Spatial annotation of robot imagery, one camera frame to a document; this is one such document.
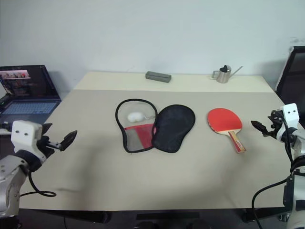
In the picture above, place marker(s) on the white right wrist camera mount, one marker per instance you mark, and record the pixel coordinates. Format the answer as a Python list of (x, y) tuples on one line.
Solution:
[(290, 115)]

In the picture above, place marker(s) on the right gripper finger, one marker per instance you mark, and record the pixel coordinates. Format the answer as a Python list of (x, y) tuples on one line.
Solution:
[(272, 115), (260, 127)]

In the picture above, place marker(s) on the black table frame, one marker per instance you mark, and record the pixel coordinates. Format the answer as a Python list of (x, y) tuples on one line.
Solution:
[(71, 215)]

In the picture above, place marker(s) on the black office chair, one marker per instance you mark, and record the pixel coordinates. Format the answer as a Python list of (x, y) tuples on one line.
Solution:
[(295, 76)]

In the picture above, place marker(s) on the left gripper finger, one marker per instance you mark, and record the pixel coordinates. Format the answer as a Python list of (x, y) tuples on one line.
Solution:
[(68, 140), (47, 128)]

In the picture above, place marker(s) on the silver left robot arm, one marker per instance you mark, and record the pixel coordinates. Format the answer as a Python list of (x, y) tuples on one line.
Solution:
[(9, 176)]

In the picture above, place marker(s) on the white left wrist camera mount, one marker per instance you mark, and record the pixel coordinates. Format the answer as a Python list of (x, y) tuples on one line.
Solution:
[(23, 133)]

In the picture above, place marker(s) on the open dark laptop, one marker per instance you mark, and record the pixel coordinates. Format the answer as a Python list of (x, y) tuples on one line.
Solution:
[(28, 107)]

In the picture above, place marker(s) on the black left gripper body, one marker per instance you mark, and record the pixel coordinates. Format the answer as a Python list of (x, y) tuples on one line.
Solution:
[(45, 145)]

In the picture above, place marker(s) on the grey oblong box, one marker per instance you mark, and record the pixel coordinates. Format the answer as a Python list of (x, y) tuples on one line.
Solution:
[(158, 76)]

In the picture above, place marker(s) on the beige table cloth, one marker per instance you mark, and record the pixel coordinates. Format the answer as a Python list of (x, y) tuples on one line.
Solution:
[(152, 176)]

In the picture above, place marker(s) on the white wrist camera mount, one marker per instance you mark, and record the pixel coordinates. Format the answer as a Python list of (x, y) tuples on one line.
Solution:
[(290, 115), (23, 133)]

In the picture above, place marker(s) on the small metal watering can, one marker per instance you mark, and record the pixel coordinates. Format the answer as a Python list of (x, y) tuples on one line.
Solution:
[(224, 76)]

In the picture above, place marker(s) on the red table tennis paddle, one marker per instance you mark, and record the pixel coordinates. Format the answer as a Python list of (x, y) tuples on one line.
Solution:
[(224, 119)]

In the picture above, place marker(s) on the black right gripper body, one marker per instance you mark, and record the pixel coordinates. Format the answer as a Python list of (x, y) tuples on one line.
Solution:
[(276, 126)]

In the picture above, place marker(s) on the black red paddle case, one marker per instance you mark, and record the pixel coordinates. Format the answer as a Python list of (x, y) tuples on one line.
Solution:
[(174, 126)]

